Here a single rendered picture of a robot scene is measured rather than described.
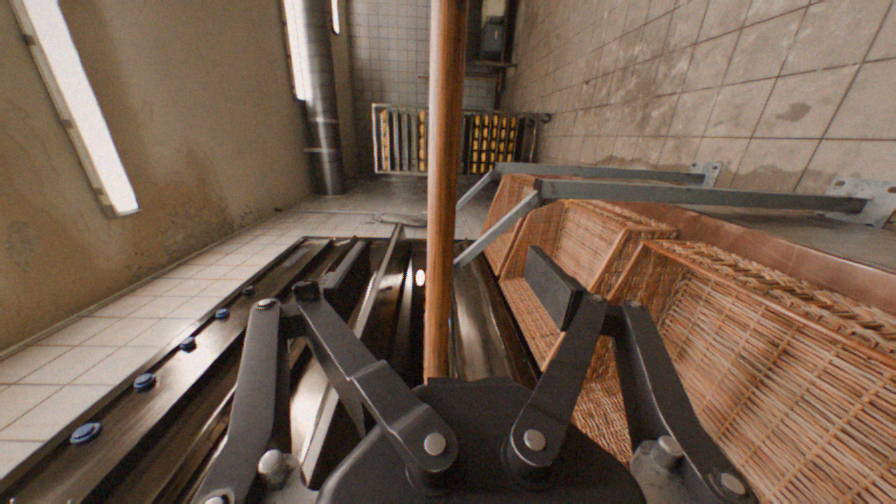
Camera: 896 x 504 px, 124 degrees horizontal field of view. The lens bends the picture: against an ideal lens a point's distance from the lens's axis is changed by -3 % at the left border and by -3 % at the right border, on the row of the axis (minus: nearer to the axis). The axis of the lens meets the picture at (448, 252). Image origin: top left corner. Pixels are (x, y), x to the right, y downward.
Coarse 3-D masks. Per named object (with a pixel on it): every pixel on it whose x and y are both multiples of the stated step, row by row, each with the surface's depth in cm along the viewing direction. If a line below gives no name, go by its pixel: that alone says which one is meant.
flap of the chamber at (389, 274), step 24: (384, 264) 116; (384, 288) 106; (384, 312) 100; (360, 336) 74; (384, 336) 96; (336, 408) 54; (336, 432) 53; (312, 456) 45; (336, 456) 51; (312, 480) 42
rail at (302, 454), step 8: (392, 232) 157; (384, 256) 124; (376, 272) 110; (368, 288) 98; (368, 296) 93; (360, 312) 84; (352, 328) 78; (328, 384) 60; (328, 392) 58; (320, 400) 56; (320, 408) 54; (320, 416) 53; (312, 424) 51; (312, 432) 50; (304, 440) 48; (312, 440) 48; (304, 448) 47; (304, 456) 46
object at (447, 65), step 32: (448, 0) 19; (448, 32) 20; (448, 64) 20; (448, 96) 21; (448, 128) 22; (448, 160) 23; (448, 192) 25; (448, 224) 26; (448, 256) 27; (448, 288) 29; (448, 320) 31
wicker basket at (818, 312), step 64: (640, 256) 58; (704, 256) 51; (704, 320) 56; (768, 320) 45; (832, 320) 30; (704, 384) 55; (768, 384) 44; (832, 384) 37; (768, 448) 44; (832, 448) 36
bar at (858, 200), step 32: (544, 192) 60; (576, 192) 60; (608, 192) 61; (640, 192) 61; (672, 192) 62; (704, 192) 62; (736, 192) 62; (768, 192) 64; (832, 192) 72; (864, 192) 66; (512, 224) 64; (864, 224) 66; (448, 352) 41
